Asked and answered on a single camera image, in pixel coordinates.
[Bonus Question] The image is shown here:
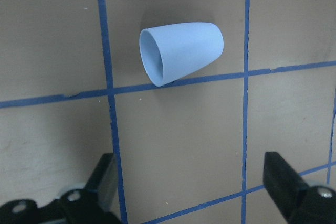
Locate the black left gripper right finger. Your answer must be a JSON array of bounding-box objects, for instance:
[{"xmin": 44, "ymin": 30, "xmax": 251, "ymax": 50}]
[{"xmin": 263, "ymin": 152, "xmax": 335, "ymax": 223}]

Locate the light blue plastic cup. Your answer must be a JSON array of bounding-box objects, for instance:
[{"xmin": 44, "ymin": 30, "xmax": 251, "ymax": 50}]
[{"xmin": 139, "ymin": 22, "xmax": 224, "ymax": 87}]

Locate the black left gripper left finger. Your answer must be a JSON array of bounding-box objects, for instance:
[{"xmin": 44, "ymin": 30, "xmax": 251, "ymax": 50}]
[{"xmin": 58, "ymin": 153, "xmax": 121, "ymax": 223}]

